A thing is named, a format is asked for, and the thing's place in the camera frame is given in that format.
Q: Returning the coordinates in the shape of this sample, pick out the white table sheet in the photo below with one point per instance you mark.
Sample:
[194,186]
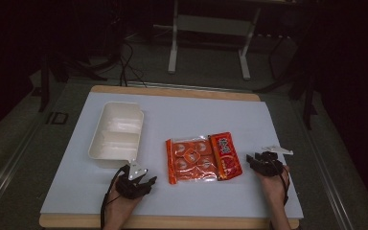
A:
[185,115]

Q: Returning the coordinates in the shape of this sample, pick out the white plastic container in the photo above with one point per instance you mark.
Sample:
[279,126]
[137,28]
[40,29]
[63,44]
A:
[118,137]

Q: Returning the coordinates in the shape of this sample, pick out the person's right hand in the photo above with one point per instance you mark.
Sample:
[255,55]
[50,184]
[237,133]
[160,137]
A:
[273,187]

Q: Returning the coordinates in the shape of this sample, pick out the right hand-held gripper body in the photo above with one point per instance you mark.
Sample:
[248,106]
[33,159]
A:
[270,164]

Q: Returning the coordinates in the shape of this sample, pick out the red snack packet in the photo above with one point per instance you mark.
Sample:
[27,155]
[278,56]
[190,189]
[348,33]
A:
[226,156]

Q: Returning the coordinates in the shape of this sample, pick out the person's left hand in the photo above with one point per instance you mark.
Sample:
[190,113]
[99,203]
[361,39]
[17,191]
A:
[121,206]

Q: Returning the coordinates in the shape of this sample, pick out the white metal stand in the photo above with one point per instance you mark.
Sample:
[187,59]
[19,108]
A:
[211,25]

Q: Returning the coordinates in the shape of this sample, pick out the clear orange snack packet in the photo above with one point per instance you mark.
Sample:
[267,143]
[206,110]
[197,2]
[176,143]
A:
[188,159]

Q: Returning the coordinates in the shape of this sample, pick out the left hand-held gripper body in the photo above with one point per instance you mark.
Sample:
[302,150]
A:
[131,188]

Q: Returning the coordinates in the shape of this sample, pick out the black metal stand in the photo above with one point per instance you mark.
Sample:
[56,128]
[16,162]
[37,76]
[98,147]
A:
[44,83]

